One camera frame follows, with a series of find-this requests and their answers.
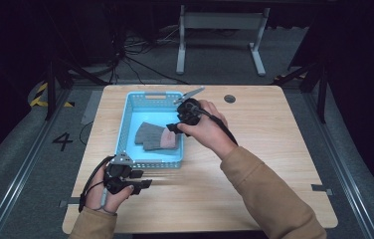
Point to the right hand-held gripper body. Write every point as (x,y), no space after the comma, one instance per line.
(188,111)

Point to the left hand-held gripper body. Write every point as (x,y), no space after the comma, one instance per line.
(118,176)

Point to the light blue plastic basket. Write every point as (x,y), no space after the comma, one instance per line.
(145,114)

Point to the person's left hand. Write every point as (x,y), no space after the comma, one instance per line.
(103,200)

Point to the person's right hand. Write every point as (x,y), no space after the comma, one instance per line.
(210,131)

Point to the grey round table grommet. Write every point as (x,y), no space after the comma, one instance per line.
(229,98)

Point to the grey tape strip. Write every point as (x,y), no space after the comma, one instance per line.
(69,202)
(321,189)

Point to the yellow black hazard tape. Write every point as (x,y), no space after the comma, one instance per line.
(39,96)

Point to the black metal stand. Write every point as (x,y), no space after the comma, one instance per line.
(314,83)
(59,79)

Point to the white metal table frame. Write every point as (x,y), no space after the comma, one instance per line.
(221,21)

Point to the grey metal floor rail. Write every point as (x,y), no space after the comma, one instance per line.
(19,172)
(344,172)

